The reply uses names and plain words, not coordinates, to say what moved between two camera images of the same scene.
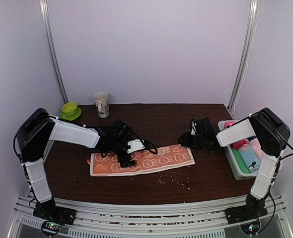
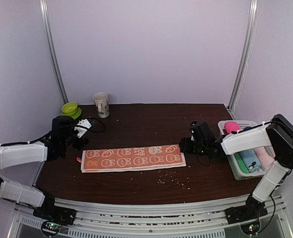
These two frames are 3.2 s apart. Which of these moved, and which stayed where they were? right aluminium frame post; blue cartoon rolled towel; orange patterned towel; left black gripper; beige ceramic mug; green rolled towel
Moved: orange patterned towel; left black gripper
Stayed: beige ceramic mug; right aluminium frame post; green rolled towel; blue cartoon rolled towel
